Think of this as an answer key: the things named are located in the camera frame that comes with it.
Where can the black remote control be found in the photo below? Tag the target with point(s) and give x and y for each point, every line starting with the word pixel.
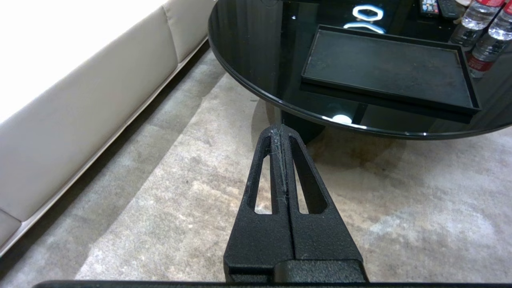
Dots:
pixel 429 7
pixel 450 8

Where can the beige carpet rug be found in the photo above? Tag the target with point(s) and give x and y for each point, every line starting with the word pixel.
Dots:
pixel 400 208

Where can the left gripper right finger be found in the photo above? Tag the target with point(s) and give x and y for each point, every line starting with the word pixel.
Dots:
pixel 324 236

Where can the beige leather sofa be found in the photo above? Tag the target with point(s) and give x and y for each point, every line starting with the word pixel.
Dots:
pixel 80 116

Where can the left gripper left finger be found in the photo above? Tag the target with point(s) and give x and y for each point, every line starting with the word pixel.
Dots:
pixel 260 240

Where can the round black glass table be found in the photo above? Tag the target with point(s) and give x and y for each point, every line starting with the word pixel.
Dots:
pixel 260 48

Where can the black rectangular tray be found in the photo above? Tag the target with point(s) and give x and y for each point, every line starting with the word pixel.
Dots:
pixel 384 68

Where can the clear plastic water bottle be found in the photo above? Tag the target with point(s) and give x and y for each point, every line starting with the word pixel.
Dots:
pixel 476 20
pixel 490 44

